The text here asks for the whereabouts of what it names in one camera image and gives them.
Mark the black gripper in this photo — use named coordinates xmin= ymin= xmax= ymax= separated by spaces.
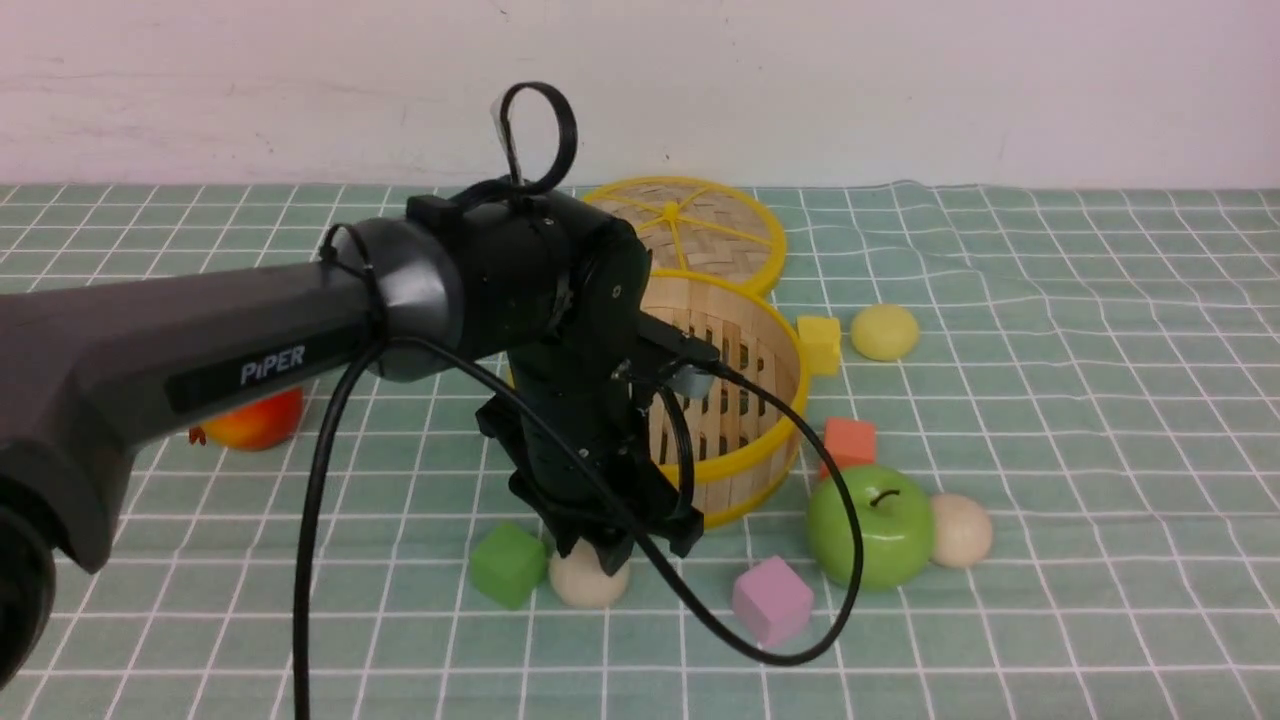
xmin=477 ymin=342 xmax=704 ymax=577

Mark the white bun front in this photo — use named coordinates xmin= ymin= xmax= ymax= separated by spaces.
xmin=548 ymin=539 xmax=631 ymax=610

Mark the white bun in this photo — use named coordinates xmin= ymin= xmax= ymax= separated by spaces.
xmin=931 ymin=493 xmax=995 ymax=569
xmin=548 ymin=539 xmax=631 ymax=610

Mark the yellow bun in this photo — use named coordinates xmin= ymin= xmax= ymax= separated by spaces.
xmin=850 ymin=304 xmax=920 ymax=363

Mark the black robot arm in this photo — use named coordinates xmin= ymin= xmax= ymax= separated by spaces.
xmin=1 ymin=191 xmax=716 ymax=682

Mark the bamboo steamer tray yellow rim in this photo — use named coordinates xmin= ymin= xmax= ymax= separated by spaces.
xmin=640 ymin=270 xmax=812 ymax=528

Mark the woven bamboo steamer lid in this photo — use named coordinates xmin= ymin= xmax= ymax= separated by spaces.
xmin=582 ymin=176 xmax=787 ymax=296

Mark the pink cube block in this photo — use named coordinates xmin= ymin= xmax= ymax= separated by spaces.
xmin=731 ymin=556 xmax=815 ymax=648

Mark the green cube block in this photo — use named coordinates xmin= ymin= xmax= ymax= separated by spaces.
xmin=468 ymin=521 xmax=548 ymax=610

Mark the orange cube block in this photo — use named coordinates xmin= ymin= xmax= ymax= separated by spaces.
xmin=822 ymin=416 xmax=878 ymax=475

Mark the green toy apple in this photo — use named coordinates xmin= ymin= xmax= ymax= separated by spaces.
xmin=806 ymin=464 xmax=934 ymax=591

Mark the yellow cube block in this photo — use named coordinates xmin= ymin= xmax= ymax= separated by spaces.
xmin=796 ymin=315 xmax=844 ymax=375

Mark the green checkered tablecloth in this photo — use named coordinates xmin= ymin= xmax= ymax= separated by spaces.
xmin=1 ymin=182 xmax=1279 ymax=719

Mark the red pomegranate toy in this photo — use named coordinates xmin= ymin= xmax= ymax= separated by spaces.
xmin=188 ymin=387 xmax=305 ymax=452

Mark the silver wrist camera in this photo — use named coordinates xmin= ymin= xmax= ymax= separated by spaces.
xmin=630 ymin=313 xmax=721 ymax=398

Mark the black cable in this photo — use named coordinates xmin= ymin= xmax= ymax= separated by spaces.
xmin=292 ymin=82 xmax=865 ymax=720

